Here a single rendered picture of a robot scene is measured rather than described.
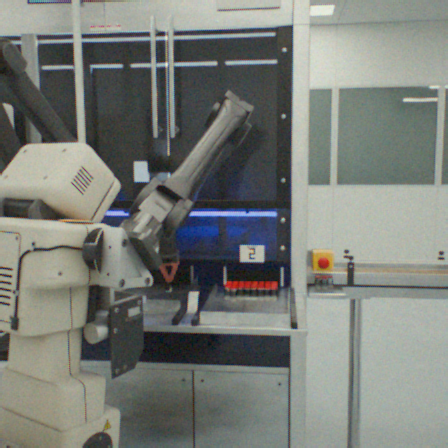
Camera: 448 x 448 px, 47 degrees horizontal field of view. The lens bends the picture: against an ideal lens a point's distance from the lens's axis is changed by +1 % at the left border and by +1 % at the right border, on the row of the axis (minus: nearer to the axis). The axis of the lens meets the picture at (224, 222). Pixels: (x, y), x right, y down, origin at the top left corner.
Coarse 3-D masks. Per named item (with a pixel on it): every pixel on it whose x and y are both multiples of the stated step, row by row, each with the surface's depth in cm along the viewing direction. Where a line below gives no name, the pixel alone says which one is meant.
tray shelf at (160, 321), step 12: (204, 288) 189; (300, 300) 172; (96, 312) 160; (144, 312) 160; (156, 312) 160; (168, 312) 160; (300, 312) 159; (144, 324) 148; (156, 324) 148; (168, 324) 148; (180, 324) 148; (204, 324) 148; (216, 324) 147; (228, 324) 147; (240, 324) 147; (300, 324) 147
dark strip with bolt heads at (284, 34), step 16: (288, 32) 172; (288, 48) 173; (288, 64) 174; (288, 80) 174; (288, 96) 175; (288, 112) 175; (288, 128) 176; (288, 144) 177; (288, 160) 177; (288, 176) 178; (288, 192) 179
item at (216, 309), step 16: (288, 288) 174; (208, 304) 162; (224, 304) 167; (240, 304) 167; (256, 304) 167; (272, 304) 167; (288, 304) 161; (208, 320) 148; (224, 320) 148; (240, 320) 147; (256, 320) 147; (272, 320) 146; (288, 320) 145
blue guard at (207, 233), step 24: (120, 216) 186; (192, 216) 183; (216, 216) 182; (240, 216) 181; (264, 216) 180; (288, 216) 179; (192, 240) 184; (216, 240) 183; (240, 240) 182; (264, 240) 181; (288, 240) 180
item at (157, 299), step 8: (128, 288) 189; (136, 288) 189; (144, 288) 189; (152, 288) 189; (160, 288) 189; (176, 288) 189; (184, 288) 189; (192, 288) 182; (152, 296) 178; (160, 296) 178; (168, 296) 178; (176, 296) 178; (184, 296) 167; (144, 304) 162; (152, 304) 161; (160, 304) 161; (168, 304) 161; (176, 304) 160
